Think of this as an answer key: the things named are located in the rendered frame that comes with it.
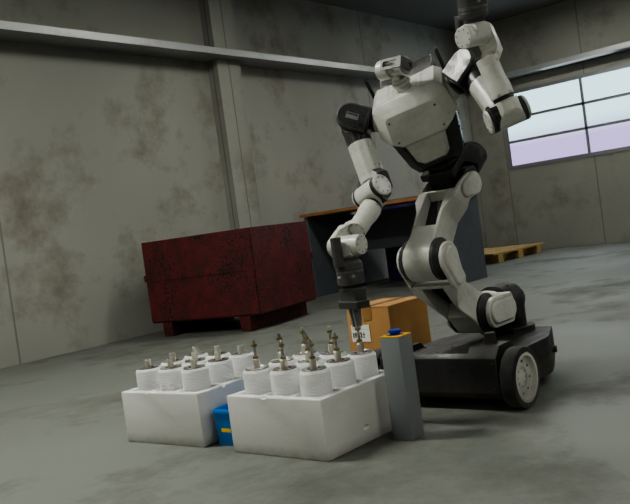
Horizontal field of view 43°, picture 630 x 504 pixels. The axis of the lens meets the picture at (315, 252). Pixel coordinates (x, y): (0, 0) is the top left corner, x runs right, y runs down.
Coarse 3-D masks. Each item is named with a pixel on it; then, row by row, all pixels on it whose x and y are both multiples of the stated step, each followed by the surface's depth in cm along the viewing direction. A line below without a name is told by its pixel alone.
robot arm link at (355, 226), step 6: (348, 222) 257; (354, 222) 256; (360, 222) 256; (342, 228) 257; (348, 228) 258; (354, 228) 257; (360, 228) 256; (366, 228) 256; (336, 234) 255; (342, 234) 257; (348, 234) 259; (354, 234) 259; (330, 246) 252; (330, 252) 253
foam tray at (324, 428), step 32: (352, 384) 240; (384, 384) 248; (256, 416) 242; (288, 416) 233; (320, 416) 225; (352, 416) 235; (384, 416) 247; (256, 448) 243; (288, 448) 235; (320, 448) 227; (352, 448) 234
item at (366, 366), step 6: (348, 354) 254; (366, 354) 249; (372, 354) 250; (354, 360) 249; (360, 360) 249; (366, 360) 249; (372, 360) 250; (360, 366) 249; (366, 366) 249; (372, 366) 250; (360, 372) 249; (366, 372) 249; (372, 372) 249
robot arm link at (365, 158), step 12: (360, 144) 270; (372, 144) 272; (360, 156) 269; (372, 156) 269; (360, 168) 270; (372, 168) 268; (360, 180) 270; (372, 180) 262; (384, 180) 264; (384, 192) 262
